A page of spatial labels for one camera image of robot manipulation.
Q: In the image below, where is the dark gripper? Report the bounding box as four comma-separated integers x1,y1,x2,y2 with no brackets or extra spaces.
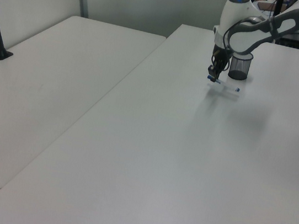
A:
206,43,234,85

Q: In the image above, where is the white marker with blue cap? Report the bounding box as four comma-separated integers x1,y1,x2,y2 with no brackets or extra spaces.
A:
205,74,242,93

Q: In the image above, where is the black mesh pen cup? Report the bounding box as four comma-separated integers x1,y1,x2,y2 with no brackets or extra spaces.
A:
227,50,255,83

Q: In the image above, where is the dark control box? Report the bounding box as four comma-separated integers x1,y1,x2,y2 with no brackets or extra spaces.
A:
274,29,299,51

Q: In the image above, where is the white adjacent table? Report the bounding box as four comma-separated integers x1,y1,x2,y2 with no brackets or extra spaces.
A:
0,5,169,216

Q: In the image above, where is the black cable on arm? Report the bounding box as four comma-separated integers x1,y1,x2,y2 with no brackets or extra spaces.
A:
221,12,267,56

